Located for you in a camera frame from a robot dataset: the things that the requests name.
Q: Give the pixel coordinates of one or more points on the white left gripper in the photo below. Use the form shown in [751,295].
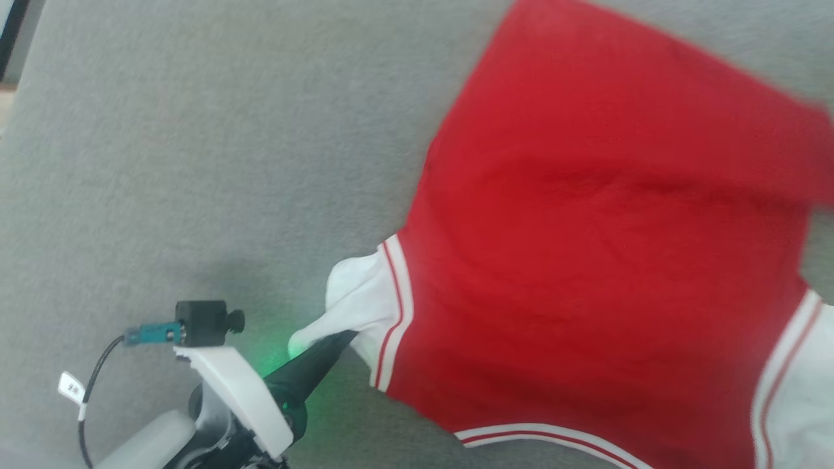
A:
[241,397]

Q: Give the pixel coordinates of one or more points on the red and white shirt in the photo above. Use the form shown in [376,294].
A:
[586,228]

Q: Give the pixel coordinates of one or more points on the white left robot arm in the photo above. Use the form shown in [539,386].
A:
[146,443]

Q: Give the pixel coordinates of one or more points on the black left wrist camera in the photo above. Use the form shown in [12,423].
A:
[205,322]

